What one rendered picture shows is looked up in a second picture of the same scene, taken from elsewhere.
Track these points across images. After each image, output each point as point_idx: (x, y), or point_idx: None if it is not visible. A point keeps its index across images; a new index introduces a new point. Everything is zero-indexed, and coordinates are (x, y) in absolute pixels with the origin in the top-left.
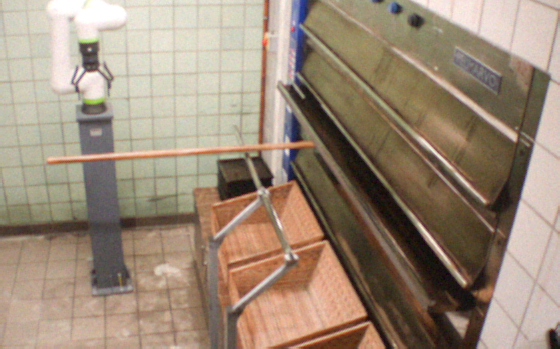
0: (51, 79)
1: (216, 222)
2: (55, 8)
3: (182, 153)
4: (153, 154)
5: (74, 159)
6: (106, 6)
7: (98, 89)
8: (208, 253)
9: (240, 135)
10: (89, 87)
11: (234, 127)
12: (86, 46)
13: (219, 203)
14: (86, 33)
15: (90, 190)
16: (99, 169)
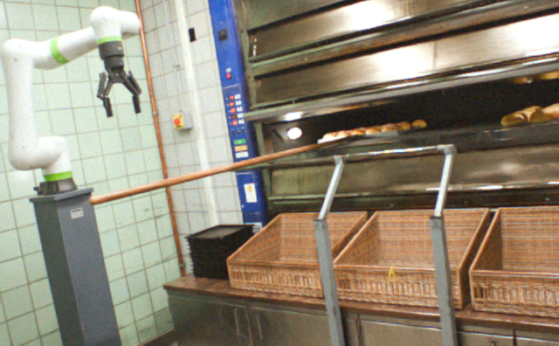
0: (14, 147)
1: (253, 260)
2: (20, 44)
3: (224, 169)
4: (201, 173)
5: (124, 192)
6: None
7: (68, 159)
8: (320, 238)
9: None
10: (59, 156)
11: None
12: (115, 44)
13: (232, 254)
14: (113, 29)
15: (81, 298)
16: (87, 265)
